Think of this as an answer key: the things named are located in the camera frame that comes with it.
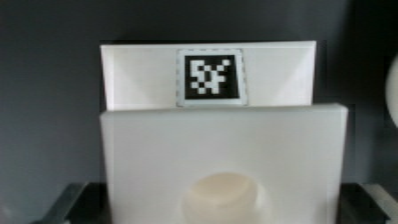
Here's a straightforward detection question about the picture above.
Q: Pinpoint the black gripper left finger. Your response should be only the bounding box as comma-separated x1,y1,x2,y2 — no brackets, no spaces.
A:
33,182,109,224

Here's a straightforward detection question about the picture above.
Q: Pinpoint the white lamp bulb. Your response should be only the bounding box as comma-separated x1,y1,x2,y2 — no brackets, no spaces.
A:
386,57,398,127

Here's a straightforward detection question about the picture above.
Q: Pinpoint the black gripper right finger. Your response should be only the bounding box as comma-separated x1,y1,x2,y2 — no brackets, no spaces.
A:
337,183,398,224

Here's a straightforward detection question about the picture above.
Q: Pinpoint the white lamp base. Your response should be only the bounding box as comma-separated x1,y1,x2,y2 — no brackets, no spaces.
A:
102,41,349,224

